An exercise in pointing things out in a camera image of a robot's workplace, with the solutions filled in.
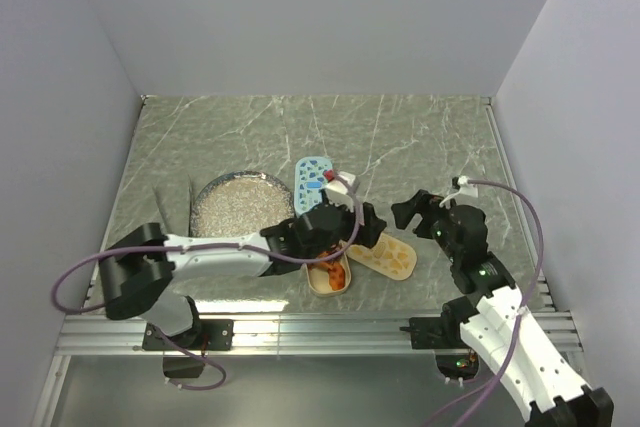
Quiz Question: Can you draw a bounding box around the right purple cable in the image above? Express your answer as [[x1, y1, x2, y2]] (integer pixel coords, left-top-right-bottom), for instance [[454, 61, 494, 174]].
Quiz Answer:
[[424, 177, 545, 427]]

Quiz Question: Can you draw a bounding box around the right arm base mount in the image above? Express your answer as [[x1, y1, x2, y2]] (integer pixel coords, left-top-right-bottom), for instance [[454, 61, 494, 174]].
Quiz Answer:
[[399, 297, 480, 382]]

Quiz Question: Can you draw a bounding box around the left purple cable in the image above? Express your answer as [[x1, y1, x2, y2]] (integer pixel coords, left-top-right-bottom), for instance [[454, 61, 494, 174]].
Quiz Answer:
[[52, 174, 362, 391]]

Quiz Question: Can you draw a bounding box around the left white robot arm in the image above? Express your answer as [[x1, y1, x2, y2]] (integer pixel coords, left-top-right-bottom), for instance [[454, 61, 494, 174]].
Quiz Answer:
[[99, 203, 387, 349]]

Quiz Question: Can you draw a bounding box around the blue lunch box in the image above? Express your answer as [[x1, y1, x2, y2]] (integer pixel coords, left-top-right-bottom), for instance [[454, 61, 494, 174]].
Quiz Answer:
[[294, 202, 318, 218]]

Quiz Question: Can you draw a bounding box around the blue patterned lid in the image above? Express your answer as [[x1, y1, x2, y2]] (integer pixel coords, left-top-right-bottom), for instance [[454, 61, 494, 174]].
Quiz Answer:
[[293, 156, 333, 216]]

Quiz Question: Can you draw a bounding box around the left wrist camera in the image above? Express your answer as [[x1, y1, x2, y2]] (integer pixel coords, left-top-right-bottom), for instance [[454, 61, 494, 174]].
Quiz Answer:
[[323, 170, 359, 207]]

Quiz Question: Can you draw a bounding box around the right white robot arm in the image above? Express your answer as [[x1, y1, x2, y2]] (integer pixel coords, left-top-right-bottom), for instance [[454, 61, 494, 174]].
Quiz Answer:
[[392, 190, 614, 426]]

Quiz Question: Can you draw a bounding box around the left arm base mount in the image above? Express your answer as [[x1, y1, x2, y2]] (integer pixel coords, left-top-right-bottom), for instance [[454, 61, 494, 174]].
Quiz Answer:
[[141, 319, 234, 381]]

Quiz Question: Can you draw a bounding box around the aluminium frame rail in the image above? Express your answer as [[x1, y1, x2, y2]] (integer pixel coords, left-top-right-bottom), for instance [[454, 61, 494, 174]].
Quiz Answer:
[[54, 311, 584, 358]]

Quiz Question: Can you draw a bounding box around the beige patterned lid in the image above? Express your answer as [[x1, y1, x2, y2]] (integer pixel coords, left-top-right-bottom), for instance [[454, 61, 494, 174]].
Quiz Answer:
[[346, 233, 417, 281]]

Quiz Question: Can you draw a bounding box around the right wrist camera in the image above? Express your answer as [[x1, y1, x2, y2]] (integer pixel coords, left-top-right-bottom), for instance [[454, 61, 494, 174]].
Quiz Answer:
[[439, 175, 479, 207]]

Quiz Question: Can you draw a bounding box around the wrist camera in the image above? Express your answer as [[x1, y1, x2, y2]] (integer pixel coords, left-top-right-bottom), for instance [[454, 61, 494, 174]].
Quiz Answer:
[[323, 170, 359, 207], [439, 175, 479, 207]]

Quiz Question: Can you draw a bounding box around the beige lunch box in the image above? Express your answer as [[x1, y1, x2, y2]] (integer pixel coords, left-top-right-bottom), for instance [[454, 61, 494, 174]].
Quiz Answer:
[[306, 254, 352, 297]]

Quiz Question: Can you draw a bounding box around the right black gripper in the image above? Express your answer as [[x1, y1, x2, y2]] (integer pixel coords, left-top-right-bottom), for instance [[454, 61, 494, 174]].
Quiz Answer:
[[390, 189, 460, 262]]

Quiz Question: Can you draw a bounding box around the spotted orange food piece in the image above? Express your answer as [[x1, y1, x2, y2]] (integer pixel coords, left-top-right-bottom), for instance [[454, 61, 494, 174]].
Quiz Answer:
[[325, 259, 346, 291]]

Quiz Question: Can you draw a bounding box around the speckled round plate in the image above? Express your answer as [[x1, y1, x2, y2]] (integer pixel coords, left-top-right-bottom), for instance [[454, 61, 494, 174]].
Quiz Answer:
[[189, 171, 294, 238]]

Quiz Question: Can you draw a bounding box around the purple cable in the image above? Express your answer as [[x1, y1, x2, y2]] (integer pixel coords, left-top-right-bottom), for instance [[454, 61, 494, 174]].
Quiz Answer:
[[52, 174, 362, 391], [424, 177, 545, 427]]

